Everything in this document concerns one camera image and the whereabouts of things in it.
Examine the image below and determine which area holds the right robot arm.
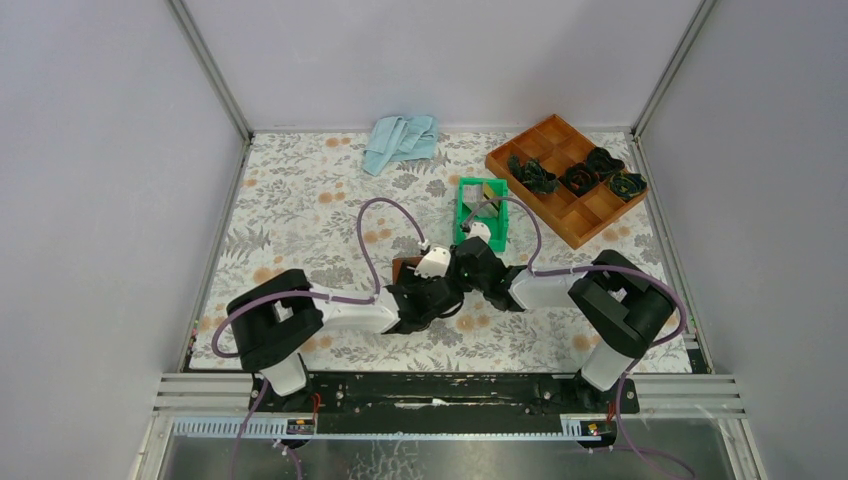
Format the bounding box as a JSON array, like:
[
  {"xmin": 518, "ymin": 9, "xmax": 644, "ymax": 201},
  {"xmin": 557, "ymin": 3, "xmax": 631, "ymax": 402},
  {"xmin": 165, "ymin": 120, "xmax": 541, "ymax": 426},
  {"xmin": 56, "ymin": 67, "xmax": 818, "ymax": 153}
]
[{"xmin": 450, "ymin": 237, "xmax": 685, "ymax": 412}]

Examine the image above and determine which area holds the silver credit card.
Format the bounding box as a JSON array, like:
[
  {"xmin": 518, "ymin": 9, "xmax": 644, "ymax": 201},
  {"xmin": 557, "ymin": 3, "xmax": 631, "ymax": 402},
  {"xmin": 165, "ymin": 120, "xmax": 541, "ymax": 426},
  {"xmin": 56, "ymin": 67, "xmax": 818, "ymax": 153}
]
[{"xmin": 462, "ymin": 184, "xmax": 485, "ymax": 210}]

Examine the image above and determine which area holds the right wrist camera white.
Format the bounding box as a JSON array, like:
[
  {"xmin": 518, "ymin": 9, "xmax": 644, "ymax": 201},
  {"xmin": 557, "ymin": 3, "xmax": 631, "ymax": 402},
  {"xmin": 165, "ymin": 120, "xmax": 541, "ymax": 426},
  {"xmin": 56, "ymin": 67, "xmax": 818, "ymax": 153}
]
[{"xmin": 464, "ymin": 222, "xmax": 492, "ymax": 244}]

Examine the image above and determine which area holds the dark rolled sock top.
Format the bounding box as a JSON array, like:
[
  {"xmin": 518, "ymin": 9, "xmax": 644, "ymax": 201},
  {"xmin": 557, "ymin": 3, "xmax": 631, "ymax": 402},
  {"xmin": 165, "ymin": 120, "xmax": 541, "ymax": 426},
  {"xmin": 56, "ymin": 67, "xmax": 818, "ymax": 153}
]
[{"xmin": 585, "ymin": 147, "xmax": 625, "ymax": 182}]

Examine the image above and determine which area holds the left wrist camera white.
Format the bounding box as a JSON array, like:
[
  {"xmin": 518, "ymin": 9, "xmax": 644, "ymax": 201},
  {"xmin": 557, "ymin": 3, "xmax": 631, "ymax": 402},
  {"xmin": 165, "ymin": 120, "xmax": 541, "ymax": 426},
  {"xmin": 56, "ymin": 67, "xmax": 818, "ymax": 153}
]
[{"xmin": 415, "ymin": 246, "xmax": 452, "ymax": 279}]

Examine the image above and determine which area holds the light blue cloth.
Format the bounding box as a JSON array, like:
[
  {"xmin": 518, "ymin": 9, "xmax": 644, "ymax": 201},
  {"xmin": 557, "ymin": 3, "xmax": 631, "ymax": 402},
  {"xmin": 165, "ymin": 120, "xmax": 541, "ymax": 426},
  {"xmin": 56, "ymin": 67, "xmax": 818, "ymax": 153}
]
[{"xmin": 362, "ymin": 115, "xmax": 439, "ymax": 176}]

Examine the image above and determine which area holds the dark rolled sock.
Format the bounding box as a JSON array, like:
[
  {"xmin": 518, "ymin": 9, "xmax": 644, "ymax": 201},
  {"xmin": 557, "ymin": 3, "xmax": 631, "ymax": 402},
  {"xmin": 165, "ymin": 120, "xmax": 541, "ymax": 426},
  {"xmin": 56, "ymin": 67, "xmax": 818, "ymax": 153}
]
[
  {"xmin": 585, "ymin": 147, "xmax": 625, "ymax": 182},
  {"xmin": 559, "ymin": 163, "xmax": 600, "ymax": 197},
  {"xmin": 606, "ymin": 171, "xmax": 648, "ymax": 202},
  {"xmin": 507, "ymin": 155, "xmax": 559, "ymax": 195}
]

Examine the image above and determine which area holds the green plastic basket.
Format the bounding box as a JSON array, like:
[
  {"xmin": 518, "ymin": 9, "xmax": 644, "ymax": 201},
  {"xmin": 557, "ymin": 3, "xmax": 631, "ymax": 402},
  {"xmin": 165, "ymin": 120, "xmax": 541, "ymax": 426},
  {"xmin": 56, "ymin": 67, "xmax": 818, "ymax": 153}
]
[{"xmin": 453, "ymin": 177, "xmax": 508, "ymax": 253}]

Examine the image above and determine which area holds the dark rolled sock left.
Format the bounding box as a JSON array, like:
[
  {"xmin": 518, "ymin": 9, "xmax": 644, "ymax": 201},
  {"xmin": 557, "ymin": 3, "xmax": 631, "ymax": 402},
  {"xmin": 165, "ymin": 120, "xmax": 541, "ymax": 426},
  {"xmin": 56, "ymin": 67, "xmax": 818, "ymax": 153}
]
[{"xmin": 507, "ymin": 155, "xmax": 559, "ymax": 195}]

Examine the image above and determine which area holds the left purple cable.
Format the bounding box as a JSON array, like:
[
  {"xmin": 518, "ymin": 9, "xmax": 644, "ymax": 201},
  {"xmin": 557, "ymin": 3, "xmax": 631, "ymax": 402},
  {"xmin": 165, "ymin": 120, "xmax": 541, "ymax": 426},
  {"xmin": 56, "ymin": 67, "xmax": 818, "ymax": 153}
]
[{"xmin": 210, "ymin": 197, "xmax": 432, "ymax": 360}]

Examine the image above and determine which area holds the dark rolled sock middle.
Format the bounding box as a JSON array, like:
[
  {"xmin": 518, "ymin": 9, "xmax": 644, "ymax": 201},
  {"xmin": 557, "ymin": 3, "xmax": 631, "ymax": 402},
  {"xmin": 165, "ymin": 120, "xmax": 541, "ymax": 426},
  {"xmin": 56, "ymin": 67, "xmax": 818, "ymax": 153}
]
[{"xmin": 559, "ymin": 163, "xmax": 600, "ymax": 197}]

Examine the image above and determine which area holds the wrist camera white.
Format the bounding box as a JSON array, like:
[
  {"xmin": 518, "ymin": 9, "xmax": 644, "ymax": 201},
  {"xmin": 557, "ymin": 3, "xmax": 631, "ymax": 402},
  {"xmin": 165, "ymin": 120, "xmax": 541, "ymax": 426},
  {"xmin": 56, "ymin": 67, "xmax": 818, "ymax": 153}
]
[
  {"xmin": 464, "ymin": 222, "xmax": 492, "ymax": 244},
  {"xmin": 415, "ymin": 246, "xmax": 452, "ymax": 279}
]

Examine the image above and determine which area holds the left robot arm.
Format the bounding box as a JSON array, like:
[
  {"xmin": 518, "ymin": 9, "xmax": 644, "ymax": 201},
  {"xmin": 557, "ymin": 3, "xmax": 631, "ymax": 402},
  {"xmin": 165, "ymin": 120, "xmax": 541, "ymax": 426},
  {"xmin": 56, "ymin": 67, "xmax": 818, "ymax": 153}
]
[{"xmin": 226, "ymin": 269, "xmax": 464, "ymax": 411}]

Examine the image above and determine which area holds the brown leather card holder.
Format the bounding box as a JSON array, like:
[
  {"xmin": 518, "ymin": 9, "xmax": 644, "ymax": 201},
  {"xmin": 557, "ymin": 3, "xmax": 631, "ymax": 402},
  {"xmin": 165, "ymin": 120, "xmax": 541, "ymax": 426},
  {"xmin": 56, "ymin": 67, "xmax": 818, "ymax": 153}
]
[{"xmin": 392, "ymin": 256, "xmax": 423, "ymax": 284}]

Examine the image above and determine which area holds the orange compartment tray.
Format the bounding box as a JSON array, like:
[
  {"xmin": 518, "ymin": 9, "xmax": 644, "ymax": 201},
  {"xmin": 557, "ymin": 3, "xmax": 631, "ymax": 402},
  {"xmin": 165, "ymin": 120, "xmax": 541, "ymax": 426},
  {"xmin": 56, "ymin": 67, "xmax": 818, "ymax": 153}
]
[{"xmin": 485, "ymin": 114, "xmax": 649, "ymax": 249}]

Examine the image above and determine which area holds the dark rolled sock right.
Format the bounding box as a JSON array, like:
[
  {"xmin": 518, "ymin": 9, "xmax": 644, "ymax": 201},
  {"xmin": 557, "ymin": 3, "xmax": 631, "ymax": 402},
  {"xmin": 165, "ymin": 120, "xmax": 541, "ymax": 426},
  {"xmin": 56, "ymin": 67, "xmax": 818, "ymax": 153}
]
[{"xmin": 606, "ymin": 171, "xmax": 648, "ymax": 202}]

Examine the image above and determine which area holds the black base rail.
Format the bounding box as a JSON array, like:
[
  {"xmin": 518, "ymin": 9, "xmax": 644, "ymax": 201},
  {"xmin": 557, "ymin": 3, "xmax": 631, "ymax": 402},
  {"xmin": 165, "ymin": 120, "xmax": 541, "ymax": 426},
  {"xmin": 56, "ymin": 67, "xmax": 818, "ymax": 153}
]
[{"xmin": 249, "ymin": 372, "xmax": 640, "ymax": 440}]

